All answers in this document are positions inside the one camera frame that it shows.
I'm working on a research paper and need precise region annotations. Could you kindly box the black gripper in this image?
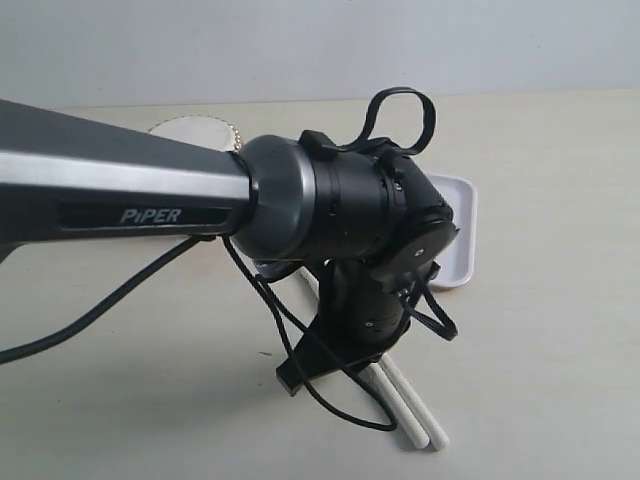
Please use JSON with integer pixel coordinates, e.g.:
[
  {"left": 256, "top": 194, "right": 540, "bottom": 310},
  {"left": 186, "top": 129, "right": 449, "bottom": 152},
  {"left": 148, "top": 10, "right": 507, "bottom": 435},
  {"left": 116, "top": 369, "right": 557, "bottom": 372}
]
[{"left": 274, "top": 261, "right": 409, "bottom": 395}]

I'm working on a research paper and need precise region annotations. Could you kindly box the white drumstick one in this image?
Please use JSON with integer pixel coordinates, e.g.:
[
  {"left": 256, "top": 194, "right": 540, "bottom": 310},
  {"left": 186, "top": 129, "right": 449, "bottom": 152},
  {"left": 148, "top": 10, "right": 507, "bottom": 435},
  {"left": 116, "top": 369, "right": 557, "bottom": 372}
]
[
  {"left": 299, "top": 272, "right": 430, "bottom": 449},
  {"left": 379, "top": 353, "right": 450, "bottom": 450}
]

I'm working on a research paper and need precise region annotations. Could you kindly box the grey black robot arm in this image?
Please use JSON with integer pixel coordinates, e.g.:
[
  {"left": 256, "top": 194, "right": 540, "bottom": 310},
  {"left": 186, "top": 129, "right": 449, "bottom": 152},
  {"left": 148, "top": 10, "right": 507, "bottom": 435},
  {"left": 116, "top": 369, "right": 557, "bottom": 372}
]
[{"left": 1, "top": 96, "right": 458, "bottom": 393}]

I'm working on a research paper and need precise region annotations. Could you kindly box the red small drum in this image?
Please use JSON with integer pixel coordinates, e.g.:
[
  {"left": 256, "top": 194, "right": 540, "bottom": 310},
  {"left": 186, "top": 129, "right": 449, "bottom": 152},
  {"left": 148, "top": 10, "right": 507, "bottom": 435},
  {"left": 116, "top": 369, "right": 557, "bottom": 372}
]
[{"left": 148, "top": 115, "right": 243, "bottom": 152}]

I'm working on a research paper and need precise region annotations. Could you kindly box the white rectangular plastic tray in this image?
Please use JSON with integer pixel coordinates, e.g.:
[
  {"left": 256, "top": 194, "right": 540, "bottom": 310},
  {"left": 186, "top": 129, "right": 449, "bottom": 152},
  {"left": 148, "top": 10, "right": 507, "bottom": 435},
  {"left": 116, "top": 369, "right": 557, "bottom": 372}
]
[{"left": 427, "top": 173, "right": 478, "bottom": 290}]

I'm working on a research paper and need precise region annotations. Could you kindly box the black cable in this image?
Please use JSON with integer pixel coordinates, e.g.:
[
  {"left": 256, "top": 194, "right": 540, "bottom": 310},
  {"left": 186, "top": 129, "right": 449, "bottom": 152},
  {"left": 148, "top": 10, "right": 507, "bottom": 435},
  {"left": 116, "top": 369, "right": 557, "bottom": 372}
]
[{"left": 0, "top": 85, "right": 459, "bottom": 434}]

